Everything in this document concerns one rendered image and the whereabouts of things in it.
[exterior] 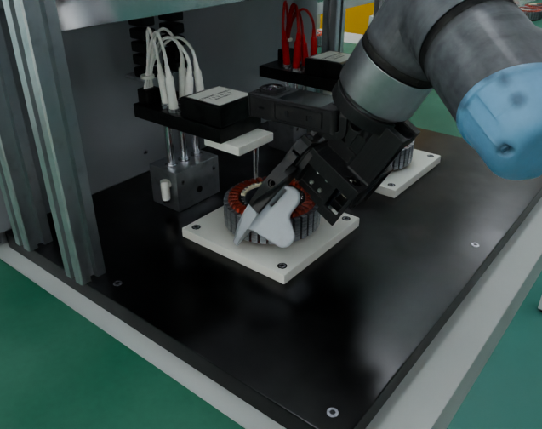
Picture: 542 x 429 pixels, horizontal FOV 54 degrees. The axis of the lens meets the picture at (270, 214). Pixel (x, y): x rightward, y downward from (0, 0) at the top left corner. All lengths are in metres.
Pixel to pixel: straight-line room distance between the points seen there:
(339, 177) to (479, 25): 0.19
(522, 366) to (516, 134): 1.38
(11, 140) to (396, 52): 0.39
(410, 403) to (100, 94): 0.51
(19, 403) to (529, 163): 0.43
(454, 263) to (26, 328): 0.44
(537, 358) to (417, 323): 1.23
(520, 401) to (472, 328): 1.04
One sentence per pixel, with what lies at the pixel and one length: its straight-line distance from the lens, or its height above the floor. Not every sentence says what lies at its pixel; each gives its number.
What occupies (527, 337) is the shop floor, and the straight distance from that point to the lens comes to 1.80.
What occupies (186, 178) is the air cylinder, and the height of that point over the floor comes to 0.81.
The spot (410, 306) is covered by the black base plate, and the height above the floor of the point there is 0.77.
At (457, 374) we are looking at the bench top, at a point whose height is 0.75.
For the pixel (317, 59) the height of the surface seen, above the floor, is 0.92.
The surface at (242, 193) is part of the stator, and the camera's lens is 0.61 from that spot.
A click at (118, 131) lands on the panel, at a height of 0.84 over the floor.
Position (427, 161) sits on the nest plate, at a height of 0.78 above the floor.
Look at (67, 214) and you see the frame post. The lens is 0.54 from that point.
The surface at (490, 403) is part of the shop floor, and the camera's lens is 1.56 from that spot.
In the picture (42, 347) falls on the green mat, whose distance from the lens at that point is 0.55.
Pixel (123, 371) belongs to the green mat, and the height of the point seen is 0.75.
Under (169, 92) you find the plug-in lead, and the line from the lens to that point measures 0.63.
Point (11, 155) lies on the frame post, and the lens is 0.61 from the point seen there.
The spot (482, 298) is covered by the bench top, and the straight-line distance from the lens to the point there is 0.61.
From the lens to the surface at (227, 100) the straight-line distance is 0.60.
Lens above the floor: 1.10
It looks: 29 degrees down
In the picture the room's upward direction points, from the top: straight up
